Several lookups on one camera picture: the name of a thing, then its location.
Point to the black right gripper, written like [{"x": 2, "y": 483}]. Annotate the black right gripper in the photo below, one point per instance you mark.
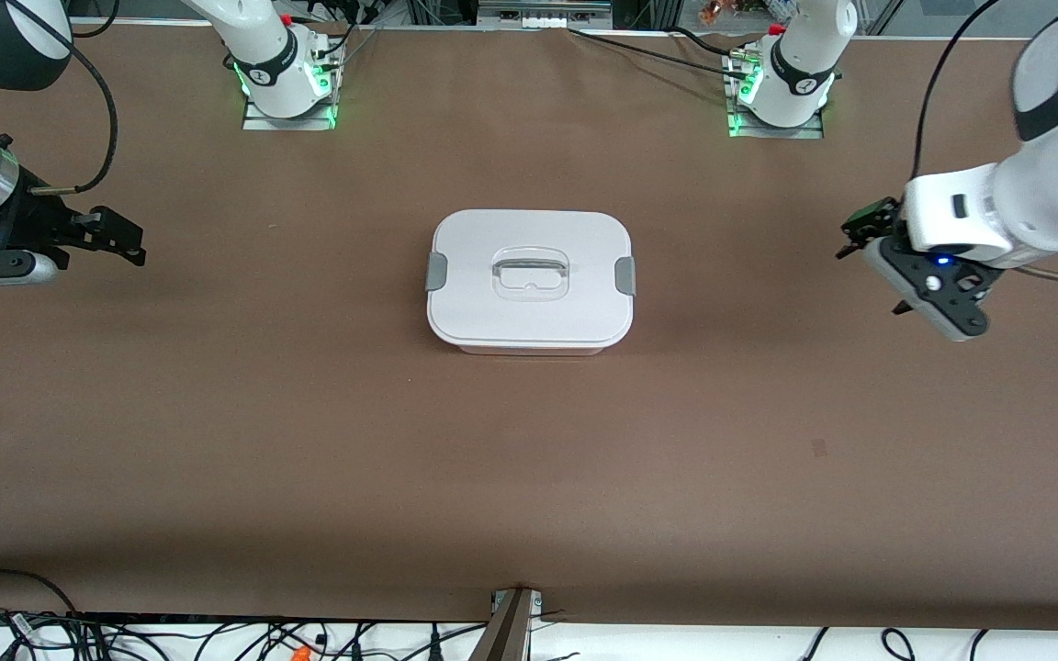
[{"x": 40, "y": 223}]

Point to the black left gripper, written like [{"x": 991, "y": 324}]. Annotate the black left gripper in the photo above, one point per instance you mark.
[{"x": 878, "y": 223}]

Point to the white box lid grey clips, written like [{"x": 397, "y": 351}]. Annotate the white box lid grey clips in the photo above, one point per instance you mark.
[{"x": 529, "y": 294}]

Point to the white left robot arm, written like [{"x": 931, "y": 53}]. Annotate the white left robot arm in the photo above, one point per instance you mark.
[{"x": 1043, "y": 193}]

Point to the pale pink box base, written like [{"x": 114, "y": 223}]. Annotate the pale pink box base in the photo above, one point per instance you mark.
[{"x": 529, "y": 350}]

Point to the orange connector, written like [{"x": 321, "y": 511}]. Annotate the orange connector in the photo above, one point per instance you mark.
[{"x": 300, "y": 654}]

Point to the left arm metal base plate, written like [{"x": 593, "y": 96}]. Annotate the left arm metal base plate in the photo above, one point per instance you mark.
[{"x": 809, "y": 131}]

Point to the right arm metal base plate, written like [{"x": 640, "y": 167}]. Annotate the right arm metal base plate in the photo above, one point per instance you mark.
[{"x": 258, "y": 122}]

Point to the grey metal rail bracket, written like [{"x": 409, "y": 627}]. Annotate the grey metal rail bracket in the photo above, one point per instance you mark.
[{"x": 543, "y": 14}]

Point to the aluminium post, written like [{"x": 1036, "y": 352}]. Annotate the aluminium post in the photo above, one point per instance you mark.
[{"x": 506, "y": 629}]

